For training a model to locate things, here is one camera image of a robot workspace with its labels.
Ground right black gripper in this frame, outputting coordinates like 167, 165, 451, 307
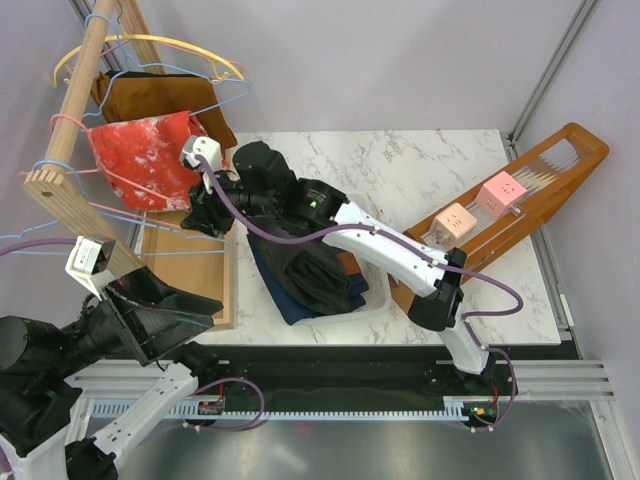
180, 165, 278, 239

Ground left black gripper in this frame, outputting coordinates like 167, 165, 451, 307
46, 262, 226, 377

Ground black jeans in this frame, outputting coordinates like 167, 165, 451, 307
247, 233, 355, 316

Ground dark blue jeans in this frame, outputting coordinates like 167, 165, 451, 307
247, 233, 369, 325

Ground light blue wire hanger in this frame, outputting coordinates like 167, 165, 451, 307
0, 159, 235, 259

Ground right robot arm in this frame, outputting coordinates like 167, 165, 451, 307
180, 136, 494, 394

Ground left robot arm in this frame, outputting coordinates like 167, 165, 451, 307
1, 267, 224, 479

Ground red white patterned trousers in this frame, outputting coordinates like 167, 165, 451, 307
87, 111, 206, 212

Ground brown trousers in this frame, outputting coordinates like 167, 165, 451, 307
91, 70, 237, 150

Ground yellow plastic hanger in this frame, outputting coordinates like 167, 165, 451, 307
52, 34, 244, 88

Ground wooden clothes rack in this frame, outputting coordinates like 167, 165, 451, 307
24, 0, 236, 332

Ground white plastic basket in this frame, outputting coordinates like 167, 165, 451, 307
294, 254, 392, 327

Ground peach cube power socket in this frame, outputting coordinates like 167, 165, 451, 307
430, 203, 477, 249

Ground brown wooden tray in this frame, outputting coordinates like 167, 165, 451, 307
389, 121, 611, 321

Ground pink cube power socket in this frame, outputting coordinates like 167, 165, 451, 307
475, 171, 527, 220

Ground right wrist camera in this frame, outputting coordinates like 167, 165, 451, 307
180, 135, 223, 170

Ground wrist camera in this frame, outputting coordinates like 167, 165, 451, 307
65, 236, 116, 300
180, 135, 223, 170

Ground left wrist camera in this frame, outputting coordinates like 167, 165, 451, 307
65, 236, 116, 300

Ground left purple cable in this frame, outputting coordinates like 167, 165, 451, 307
0, 238, 76, 259

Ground purple cable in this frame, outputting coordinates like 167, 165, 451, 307
0, 238, 76, 259
197, 154, 525, 431

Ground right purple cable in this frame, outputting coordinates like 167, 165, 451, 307
197, 154, 525, 431

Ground white cable duct rail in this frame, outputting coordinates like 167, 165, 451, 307
94, 394, 501, 426

